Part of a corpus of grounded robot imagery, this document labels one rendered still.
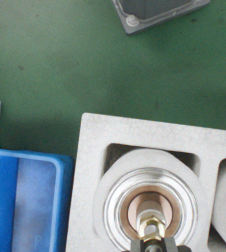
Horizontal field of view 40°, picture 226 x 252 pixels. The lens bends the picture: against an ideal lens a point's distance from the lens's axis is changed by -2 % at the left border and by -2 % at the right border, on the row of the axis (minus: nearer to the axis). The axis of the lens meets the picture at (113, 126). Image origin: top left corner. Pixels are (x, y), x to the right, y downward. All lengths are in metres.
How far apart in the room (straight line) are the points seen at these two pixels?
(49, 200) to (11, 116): 0.15
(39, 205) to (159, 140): 0.28
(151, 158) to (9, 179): 0.30
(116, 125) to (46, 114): 0.22
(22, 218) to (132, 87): 0.28
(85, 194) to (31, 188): 0.21
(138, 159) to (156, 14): 0.30
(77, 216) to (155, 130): 0.12
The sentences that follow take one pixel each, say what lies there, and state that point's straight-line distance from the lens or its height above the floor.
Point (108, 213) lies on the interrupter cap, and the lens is 0.26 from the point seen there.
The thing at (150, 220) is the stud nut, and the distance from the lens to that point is 0.22.
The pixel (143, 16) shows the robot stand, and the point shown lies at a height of 0.04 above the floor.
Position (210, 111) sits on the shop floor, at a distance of 0.52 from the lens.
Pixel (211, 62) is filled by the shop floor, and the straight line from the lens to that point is 0.53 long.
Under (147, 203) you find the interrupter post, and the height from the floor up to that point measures 0.26.
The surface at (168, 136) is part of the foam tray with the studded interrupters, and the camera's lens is 0.33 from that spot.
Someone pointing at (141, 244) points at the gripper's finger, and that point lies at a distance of 0.16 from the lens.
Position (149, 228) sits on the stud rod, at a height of 0.31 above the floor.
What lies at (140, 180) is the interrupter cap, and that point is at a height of 0.25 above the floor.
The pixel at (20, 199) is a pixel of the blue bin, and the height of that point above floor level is 0.00.
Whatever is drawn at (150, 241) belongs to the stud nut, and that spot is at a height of 0.33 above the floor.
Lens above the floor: 0.50
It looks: 85 degrees down
